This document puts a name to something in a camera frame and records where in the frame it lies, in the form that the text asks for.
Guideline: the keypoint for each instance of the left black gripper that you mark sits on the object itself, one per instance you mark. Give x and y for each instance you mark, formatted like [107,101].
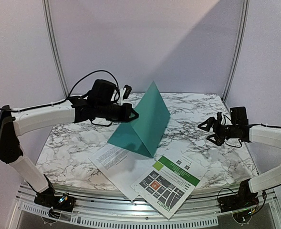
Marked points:
[125,117]

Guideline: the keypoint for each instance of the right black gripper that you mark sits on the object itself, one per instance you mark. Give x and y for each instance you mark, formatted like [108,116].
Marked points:
[217,130]

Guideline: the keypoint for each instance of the teal file folder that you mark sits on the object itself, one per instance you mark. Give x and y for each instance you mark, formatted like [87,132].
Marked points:
[144,134]

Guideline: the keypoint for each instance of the green map flyer sheet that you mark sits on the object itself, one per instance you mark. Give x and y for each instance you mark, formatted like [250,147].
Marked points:
[169,182]

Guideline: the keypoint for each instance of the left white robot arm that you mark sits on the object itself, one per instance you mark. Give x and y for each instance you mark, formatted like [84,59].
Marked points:
[14,123]

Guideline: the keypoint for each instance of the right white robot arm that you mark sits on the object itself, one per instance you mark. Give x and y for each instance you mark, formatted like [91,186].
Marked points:
[258,136]

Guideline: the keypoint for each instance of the white text paper sheet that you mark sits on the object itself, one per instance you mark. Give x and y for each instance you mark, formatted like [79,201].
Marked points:
[121,167]

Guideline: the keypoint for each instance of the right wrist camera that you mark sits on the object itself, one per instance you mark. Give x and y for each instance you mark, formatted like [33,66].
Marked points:
[221,118]

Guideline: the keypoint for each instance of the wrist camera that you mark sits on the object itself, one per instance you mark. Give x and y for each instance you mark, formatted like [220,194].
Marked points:
[221,118]
[124,94]

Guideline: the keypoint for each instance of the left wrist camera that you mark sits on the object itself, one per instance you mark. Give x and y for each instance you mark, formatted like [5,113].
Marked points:
[124,94]

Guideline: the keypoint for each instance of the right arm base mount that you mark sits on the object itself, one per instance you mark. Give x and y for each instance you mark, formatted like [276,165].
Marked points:
[235,201]

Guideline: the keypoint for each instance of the aluminium front rail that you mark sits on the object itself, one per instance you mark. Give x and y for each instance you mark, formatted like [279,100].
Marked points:
[101,209]

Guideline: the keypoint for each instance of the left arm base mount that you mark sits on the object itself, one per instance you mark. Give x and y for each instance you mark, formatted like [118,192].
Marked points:
[63,202]

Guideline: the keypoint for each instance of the left aluminium frame post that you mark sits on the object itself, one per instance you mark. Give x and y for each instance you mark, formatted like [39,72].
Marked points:
[53,44]

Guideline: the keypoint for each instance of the aluminium frame post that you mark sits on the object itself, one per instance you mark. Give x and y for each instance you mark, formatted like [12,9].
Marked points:
[237,49]
[53,44]

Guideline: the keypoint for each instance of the right aluminium frame post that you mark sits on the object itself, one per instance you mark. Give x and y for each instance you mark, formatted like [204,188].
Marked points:
[237,49]

